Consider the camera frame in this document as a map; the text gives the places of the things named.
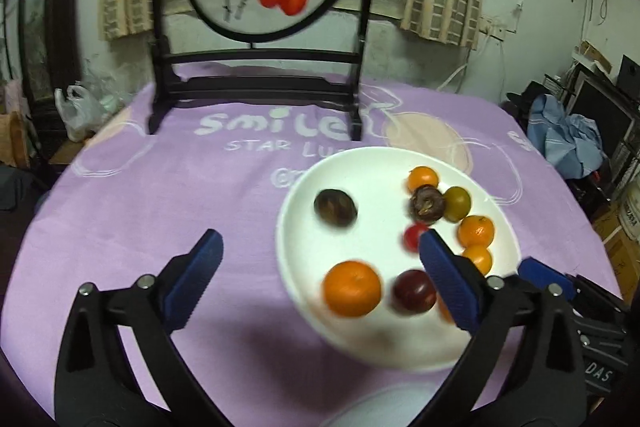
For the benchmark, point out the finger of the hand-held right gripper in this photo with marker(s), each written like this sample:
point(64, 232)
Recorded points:
point(542, 273)

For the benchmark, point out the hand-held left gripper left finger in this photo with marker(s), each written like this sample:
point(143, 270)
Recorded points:
point(192, 274)

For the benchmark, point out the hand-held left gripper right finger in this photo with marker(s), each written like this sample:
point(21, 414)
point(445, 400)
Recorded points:
point(450, 277)

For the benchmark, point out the dark red plum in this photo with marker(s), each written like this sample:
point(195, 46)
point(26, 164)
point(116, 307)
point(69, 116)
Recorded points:
point(411, 291)

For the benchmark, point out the red cherry tomato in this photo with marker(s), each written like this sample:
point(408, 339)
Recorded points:
point(412, 237)

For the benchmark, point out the yellow-green mandarin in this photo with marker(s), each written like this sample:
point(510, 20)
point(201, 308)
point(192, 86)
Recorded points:
point(459, 204)

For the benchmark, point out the dark purple passion fruit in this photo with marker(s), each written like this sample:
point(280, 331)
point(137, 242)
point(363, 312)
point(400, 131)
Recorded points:
point(427, 204)
point(335, 207)

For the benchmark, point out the white oval plate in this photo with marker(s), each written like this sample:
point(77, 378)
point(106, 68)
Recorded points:
point(380, 322)

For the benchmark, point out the large orange mandarin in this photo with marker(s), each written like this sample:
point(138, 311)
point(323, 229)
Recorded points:
point(351, 288)

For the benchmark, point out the brown cardboard box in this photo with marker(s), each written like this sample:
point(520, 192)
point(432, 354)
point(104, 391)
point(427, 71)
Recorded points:
point(617, 247)

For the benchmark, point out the purple printed tablecloth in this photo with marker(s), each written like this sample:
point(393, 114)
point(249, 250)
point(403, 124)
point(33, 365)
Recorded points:
point(200, 187)

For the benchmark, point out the white plastic bucket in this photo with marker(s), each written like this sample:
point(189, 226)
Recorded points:
point(631, 214)

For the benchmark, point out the blue crumpled clothes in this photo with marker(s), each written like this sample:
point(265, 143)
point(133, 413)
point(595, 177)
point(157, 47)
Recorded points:
point(565, 137)

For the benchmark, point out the black monitor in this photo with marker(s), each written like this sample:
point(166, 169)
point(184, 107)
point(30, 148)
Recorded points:
point(600, 117)

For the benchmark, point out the white plastic bag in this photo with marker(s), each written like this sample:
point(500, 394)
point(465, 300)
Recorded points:
point(80, 112)

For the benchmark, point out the black speaker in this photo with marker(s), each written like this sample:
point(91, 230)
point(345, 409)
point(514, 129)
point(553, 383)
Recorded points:
point(630, 74)

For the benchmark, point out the flat cardboard box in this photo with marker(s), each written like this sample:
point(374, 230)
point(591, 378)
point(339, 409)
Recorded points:
point(596, 56)

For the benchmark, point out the dark wood framed painting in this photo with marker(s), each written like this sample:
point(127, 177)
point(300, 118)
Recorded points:
point(45, 32)

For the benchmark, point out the white wall power outlet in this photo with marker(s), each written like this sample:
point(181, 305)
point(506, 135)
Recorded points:
point(492, 27)

